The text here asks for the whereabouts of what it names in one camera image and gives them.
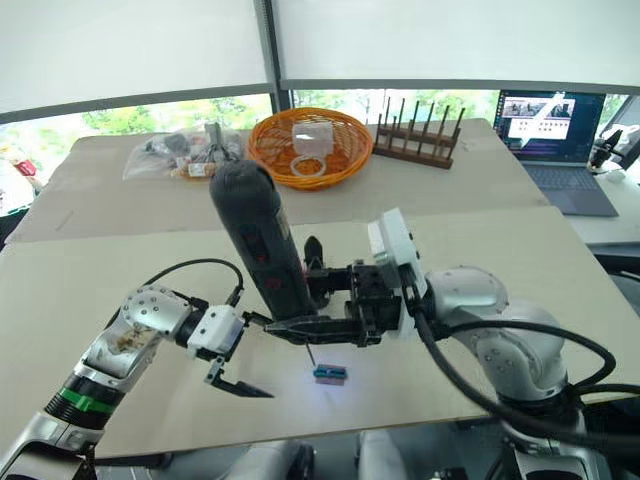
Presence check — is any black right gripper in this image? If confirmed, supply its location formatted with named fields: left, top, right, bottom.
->
left=264, top=236, right=404, bottom=348

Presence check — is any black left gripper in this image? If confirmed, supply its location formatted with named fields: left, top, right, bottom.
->
left=192, top=311, right=276, bottom=400

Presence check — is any black electric screwdriver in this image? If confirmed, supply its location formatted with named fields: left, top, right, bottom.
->
left=208, top=160, right=321, bottom=366

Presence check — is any small green finger piece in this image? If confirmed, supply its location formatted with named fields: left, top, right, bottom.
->
left=313, top=363, right=350, bottom=386

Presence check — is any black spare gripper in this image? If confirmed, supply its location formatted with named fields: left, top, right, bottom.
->
left=589, top=127, right=640, bottom=175

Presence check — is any beige cardboard sheet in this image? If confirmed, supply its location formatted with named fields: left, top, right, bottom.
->
left=3, top=118, right=552, bottom=247

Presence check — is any orange wicker basket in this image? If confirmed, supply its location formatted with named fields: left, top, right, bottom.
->
left=247, top=108, right=374, bottom=192

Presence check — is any white rounded shape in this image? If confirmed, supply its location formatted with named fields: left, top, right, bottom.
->
left=357, top=429, right=407, bottom=480

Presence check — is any clear plastic cup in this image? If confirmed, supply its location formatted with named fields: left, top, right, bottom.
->
left=292, top=122, right=335, bottom=158

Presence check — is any brown wooden peg rack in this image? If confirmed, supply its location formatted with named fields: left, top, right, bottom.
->
left=372, top=94, right=466, bottom=171

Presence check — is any clear plastic bag of items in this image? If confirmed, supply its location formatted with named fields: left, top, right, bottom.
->
left=122, top=122, right=247, bottom=182

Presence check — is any grey open laptop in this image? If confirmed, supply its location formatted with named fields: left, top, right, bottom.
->
left=492, top=89, right=621, bottom=218

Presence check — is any white roller blind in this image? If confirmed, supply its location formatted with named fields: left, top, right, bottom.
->
left=0, top=0, right=275, bottom=117
left=272, top=0, right=640, bottom=95

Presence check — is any white desk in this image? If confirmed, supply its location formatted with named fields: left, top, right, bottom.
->
left=499, top=144, right=640, bottom=247

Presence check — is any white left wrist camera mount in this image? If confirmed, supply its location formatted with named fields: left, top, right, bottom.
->
left=187, top=304, right=246, bottom=362

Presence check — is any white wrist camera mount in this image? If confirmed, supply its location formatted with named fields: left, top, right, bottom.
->
left=367, top=207, right=430, bottom=337
left=187, top=304, right=246, bottom=362

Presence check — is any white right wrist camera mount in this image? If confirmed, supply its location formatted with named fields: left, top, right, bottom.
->
left=367, top=207, right=430, bottom=337

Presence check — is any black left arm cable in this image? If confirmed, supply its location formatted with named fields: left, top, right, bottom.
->
left=144, top=257, right=246, bottom=307

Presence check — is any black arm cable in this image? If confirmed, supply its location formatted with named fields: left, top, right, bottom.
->
left=403, top=277, right=640, bottom=454
left=144, top=257, right=246, bottom=307

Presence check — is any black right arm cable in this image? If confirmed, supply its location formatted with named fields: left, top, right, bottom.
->
left=403, top=277, right=640, bottom=454

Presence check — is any white plastic ring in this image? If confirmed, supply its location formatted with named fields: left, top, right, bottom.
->
left=291, top=155, right=329, bottom=177

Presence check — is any grey window post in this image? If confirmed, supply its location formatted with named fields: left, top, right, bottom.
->
left=259, top=0, right=295, bottom=112

